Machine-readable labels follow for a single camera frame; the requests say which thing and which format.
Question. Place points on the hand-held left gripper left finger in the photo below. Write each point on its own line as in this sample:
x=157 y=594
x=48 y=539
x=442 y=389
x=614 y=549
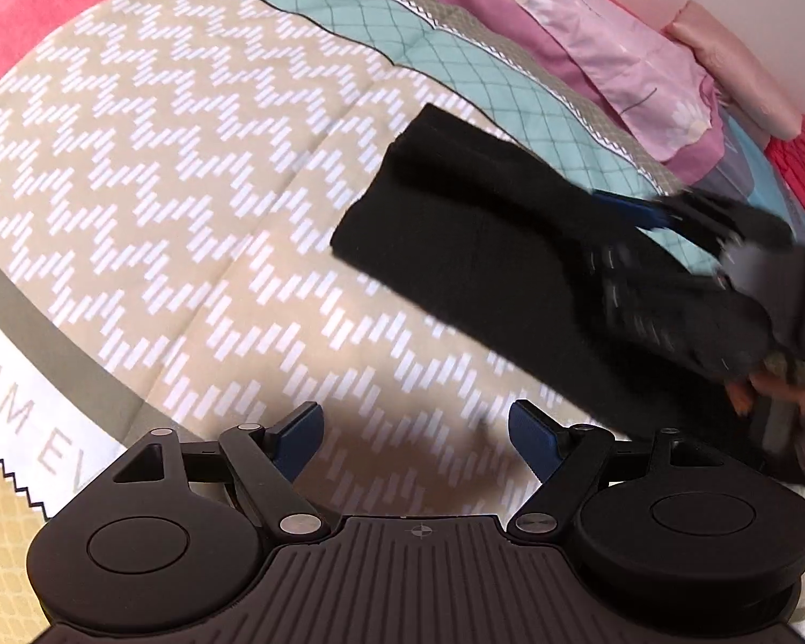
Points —
x=298 y=441

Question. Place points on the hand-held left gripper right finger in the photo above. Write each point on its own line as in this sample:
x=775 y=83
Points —
x=533 y=441

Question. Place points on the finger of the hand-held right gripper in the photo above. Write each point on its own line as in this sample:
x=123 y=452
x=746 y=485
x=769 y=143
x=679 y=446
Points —
x=637 y=209
x=671 y=308

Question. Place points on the black pants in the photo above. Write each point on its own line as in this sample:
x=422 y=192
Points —
x=483 y=248

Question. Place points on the person's right hand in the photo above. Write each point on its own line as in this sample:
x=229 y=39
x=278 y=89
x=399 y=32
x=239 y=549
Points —
x=771 y=382

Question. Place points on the blue grey striped blanket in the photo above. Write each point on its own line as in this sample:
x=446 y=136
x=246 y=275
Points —
x=738 y=168

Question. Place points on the light pink folded cloth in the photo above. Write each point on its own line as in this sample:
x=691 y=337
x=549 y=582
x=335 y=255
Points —
x=738 y=67

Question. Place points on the pink floral bed cover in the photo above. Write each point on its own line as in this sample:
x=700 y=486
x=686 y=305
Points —
x=577 y=20

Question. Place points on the beige zigzag patterned quilt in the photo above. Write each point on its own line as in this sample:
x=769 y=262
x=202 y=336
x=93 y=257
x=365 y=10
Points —
x=208 y=214

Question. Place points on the pink bedsheet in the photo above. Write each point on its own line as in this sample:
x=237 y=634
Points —
x=60 y=7

